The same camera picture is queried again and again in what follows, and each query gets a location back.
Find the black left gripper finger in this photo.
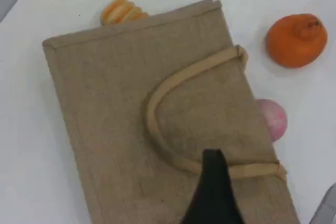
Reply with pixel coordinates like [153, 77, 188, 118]
[181, 148, 250, 224]

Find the brown burlap bag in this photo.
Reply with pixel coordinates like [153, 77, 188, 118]
[41, 0, 301, 224]

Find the pink round bun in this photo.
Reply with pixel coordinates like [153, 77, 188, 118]
[256, 99, 287, 142]

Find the grey blurred metal part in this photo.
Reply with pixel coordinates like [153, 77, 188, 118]
[311, 182, 336, 224]

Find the orange tangerine toy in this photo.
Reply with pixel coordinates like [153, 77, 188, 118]
[265, 13, 328, 69]

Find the orange striped bread roll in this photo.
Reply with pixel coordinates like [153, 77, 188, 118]
[100, 0, 149, 27]

